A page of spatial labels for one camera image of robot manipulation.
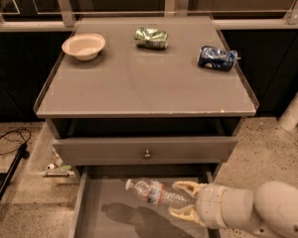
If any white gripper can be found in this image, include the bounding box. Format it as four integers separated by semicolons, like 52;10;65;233
168;180;227;229

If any clear plastic water bottle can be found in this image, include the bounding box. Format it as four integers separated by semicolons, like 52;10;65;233
125;178;195;209

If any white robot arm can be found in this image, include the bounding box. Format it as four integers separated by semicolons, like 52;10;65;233
170;118;298;238

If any grey top drawer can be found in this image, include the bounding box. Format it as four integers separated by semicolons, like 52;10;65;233
53;137;237;166

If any round metal drawer knob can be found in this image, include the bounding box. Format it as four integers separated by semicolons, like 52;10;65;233
143;150;152;160

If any open grey middle drawer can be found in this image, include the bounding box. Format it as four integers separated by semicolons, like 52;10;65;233
70;165;222;238

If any grey drawer cabinet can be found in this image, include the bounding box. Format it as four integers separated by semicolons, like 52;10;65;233
34;14;260;180

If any small debris on floor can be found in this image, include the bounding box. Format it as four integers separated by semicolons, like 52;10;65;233
43;159;74;178

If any crushed blue soda can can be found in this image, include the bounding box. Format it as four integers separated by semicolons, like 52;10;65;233
198;46;238;71

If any crushed green soda can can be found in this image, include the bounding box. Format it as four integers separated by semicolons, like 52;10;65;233
133;27;168;50

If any black stand leg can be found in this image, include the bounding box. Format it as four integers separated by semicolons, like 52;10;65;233
0;143;30;202

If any white paper bowl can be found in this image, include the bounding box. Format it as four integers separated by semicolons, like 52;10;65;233
62;34;106;61

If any metal railing frame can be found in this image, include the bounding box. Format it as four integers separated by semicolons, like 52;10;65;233
0;0;298;27

